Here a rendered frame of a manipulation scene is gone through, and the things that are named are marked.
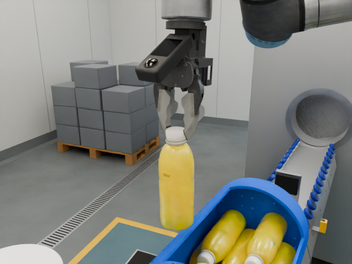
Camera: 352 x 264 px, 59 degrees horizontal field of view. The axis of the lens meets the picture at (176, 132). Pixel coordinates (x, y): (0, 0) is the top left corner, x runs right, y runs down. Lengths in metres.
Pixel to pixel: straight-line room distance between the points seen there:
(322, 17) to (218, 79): 4.80
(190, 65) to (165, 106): 0.09
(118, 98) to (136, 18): 2.43
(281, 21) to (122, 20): 5.53
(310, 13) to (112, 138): 3.56
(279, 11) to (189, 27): 0.16
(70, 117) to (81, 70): 0.67
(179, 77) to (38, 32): 4.39
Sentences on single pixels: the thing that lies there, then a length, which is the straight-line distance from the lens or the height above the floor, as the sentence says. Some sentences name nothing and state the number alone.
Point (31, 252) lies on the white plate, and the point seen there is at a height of 1.04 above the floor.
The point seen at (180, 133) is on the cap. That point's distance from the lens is 0.58.
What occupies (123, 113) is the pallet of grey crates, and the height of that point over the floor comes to 0.66.
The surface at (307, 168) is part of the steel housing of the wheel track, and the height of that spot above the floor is 0.93.
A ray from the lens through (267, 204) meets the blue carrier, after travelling 0.94.
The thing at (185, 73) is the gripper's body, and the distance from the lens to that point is 0.55.
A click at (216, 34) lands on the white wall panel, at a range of 5.34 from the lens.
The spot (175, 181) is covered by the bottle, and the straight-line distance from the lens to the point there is 0.59.
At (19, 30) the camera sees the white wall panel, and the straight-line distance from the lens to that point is 4.67.
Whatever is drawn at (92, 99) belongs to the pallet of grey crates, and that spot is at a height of 0.80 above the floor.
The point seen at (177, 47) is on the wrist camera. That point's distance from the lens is 0.53.
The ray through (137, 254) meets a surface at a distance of 2.33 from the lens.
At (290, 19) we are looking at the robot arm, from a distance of 0.61.
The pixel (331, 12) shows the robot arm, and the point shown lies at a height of 1.66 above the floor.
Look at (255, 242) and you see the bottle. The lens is 0.82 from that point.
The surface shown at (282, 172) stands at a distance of 1.34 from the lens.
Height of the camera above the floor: 1.64
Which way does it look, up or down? 18 degrees down
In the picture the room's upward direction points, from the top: straight up
